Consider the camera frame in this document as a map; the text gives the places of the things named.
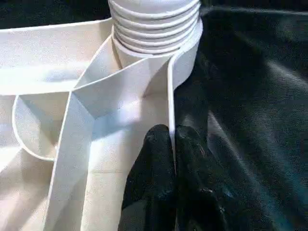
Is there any white plastic table top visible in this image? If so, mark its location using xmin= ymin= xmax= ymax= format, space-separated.
xmin=0 ymin=18 xmax=204 ymax=231

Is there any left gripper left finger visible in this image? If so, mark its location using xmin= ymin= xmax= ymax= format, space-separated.
xmin=117 ymin=124 xmax=178 ymax=231

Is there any white plastic table leg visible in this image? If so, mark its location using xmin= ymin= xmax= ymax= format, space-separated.
xmin=107 ymin=0 xmax=202 ymax=55

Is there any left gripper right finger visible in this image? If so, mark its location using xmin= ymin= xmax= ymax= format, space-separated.
xmin=176 ymin=124 xmax=229 ymax=231

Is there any black table mat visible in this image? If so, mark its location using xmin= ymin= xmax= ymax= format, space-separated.
xmin=0 ymin=0 xmax=308 ymax=231

